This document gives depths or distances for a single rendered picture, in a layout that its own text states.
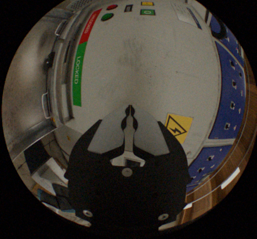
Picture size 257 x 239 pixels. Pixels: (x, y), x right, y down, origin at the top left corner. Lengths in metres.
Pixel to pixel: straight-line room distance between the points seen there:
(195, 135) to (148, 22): 0.24
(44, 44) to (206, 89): 0.54
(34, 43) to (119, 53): 0.40
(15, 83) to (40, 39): 0.20
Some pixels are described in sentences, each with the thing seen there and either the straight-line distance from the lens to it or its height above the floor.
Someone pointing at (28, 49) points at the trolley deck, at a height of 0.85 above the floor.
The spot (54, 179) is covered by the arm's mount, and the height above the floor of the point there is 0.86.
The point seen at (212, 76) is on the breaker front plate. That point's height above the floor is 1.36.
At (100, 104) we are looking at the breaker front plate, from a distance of 0.17.
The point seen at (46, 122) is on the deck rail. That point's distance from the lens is 0.44.
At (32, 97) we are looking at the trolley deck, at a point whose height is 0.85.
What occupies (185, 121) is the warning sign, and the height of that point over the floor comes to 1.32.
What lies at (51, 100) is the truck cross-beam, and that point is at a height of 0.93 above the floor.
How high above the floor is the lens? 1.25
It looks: 13 degrees down
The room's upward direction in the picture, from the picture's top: 100 degrees clockwise
